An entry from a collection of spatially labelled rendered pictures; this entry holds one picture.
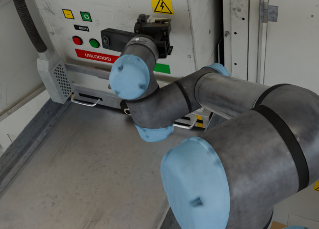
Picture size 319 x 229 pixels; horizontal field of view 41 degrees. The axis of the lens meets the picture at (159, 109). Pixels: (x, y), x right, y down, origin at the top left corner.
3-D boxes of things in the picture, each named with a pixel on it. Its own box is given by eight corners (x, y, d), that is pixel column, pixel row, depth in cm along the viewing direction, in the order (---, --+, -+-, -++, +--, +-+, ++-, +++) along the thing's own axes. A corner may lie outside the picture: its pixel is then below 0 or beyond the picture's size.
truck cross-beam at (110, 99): (210, 129, 134) (209, 117, 130) (66, 96, 154) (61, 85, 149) (215, 117, 137) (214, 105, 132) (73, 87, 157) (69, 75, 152)
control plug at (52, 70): (64, 104, 139) (45, 64, 126) (51, 101, 140) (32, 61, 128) (76, 87, 143) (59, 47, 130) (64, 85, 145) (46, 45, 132)
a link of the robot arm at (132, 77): (116, 108, 83) (99, 69, 80) (128, 83, 93) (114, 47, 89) (154, 99, 81) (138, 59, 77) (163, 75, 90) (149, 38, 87)
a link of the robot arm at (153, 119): (195, 126, 90) (179, 80, 85) (147, 150, 88) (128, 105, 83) (181, 114, 96) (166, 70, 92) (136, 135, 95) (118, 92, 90)
